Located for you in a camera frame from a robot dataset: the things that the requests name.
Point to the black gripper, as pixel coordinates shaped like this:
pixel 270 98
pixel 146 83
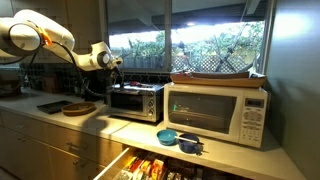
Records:
pixel 111 76

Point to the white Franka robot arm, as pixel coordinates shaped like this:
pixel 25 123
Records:
pixel 43 36

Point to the silver toaster oven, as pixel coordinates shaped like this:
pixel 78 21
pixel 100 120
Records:
pixel 136 101

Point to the round wooden tray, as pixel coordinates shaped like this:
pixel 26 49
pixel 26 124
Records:
pixel 78 108

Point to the white microwave oven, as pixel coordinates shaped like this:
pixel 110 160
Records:
pixel 213 111

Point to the wooden tray stack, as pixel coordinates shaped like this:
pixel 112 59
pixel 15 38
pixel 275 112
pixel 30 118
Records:
pixel 216 80

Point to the brown box on counter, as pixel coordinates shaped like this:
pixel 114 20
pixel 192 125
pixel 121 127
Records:
pixel 50 84

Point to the teal small bowl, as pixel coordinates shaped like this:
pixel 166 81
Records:
pixel 166 136

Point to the open wooden drawer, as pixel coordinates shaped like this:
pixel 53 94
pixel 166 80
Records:
pixel 150 165

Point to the large glass window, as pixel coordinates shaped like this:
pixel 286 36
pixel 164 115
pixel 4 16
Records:
pixel 186 36

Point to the utensil in blue bowl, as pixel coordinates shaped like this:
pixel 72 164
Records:
pixel 188 140

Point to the dark blue small bowl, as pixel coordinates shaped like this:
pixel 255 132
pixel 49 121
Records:
pixel 188 144

